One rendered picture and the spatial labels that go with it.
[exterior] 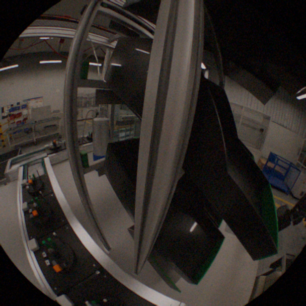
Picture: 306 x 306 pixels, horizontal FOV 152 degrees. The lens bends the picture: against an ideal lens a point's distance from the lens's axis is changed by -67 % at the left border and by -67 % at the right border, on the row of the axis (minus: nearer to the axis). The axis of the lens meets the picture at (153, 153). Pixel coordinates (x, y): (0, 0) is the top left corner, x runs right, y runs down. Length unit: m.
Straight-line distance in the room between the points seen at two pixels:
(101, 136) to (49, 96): 9.78
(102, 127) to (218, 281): 1.15
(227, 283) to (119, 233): 0.61
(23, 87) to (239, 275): 11.38
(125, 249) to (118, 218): 0.19
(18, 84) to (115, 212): 10.81
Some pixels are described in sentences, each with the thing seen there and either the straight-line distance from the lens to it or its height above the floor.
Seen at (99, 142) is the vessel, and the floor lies 1.13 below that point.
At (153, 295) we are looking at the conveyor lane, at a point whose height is 0.96.
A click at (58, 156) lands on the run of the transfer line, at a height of 0.93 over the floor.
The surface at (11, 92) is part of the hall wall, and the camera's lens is 11.06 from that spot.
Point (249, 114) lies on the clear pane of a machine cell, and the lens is 3.99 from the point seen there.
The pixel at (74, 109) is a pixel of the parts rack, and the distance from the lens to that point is 0.19.
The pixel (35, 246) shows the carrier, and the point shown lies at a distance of 0.60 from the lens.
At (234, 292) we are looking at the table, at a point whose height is 0.86.
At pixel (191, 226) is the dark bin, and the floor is 1.23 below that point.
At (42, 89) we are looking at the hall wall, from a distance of 10.56.
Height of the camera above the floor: 1.43
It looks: 24 degrees down
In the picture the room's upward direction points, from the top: 8 degrees clockwise
